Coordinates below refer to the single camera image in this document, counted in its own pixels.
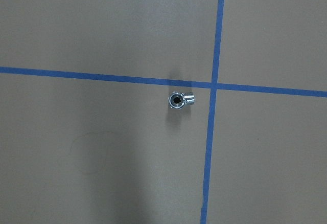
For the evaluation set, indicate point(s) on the chrome angle valve fitting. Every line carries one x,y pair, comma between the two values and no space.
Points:
178,100

